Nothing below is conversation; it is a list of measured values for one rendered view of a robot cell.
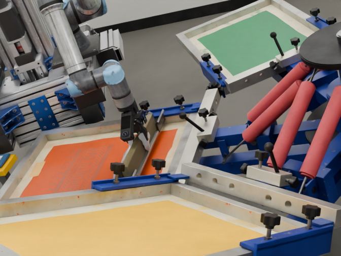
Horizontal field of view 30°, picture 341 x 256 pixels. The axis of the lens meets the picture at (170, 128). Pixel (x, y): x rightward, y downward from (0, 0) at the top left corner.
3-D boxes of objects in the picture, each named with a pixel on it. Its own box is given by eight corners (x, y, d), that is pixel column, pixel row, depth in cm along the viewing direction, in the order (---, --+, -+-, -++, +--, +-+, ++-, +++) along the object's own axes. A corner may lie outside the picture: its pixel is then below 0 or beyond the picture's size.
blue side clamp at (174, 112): (136, 131, 277) (131, 118, 274) (139, 125, 281) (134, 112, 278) (201, 122, 266) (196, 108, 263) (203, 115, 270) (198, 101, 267)
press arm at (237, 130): (203, 149, 238) (200, 138, 236) (206, 140, 243) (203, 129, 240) (248, 144, 232) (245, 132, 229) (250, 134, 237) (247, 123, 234)
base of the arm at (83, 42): (60, 48, 301) (52, 29, 296) (90, 37, 300) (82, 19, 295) (59, 60, 288) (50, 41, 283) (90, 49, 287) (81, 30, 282)
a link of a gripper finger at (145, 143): (157, 141, 252) (146, 123, 248) (153, 150, 247) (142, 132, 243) (150, 144, 253) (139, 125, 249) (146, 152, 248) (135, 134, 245)
